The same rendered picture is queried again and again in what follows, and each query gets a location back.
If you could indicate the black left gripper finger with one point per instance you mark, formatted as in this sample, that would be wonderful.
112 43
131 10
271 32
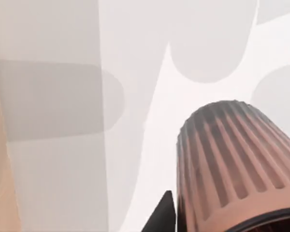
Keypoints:
164 212

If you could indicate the ribbed terracotta plant pot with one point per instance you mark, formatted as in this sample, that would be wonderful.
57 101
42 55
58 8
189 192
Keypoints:
229 157

